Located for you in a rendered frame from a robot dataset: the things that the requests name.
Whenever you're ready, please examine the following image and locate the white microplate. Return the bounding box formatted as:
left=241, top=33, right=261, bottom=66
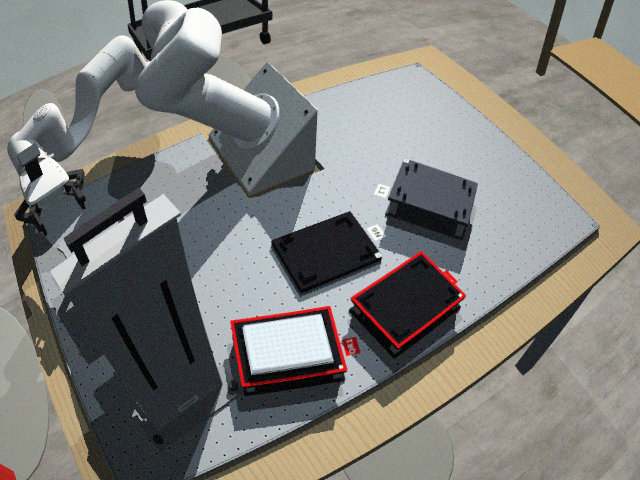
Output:
left=242, top=314, right=334, bottom=375

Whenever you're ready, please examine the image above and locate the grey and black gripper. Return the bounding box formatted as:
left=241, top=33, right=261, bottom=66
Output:
left=14, top=156, right=86, bottom=236

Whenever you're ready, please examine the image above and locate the dark grey rectangular nest with corner posts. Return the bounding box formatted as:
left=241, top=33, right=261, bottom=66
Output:
left=385, top=158, right=478, bottom=241

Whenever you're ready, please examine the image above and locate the black rectangular nest with red border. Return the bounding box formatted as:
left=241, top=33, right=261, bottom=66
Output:
left=349, top=251, right=466, bottom=359
left=230, top=306, right=347, bottom=396

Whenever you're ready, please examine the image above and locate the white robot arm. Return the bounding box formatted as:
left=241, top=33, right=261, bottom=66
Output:
left=7, top=0, right=280, bottom=183

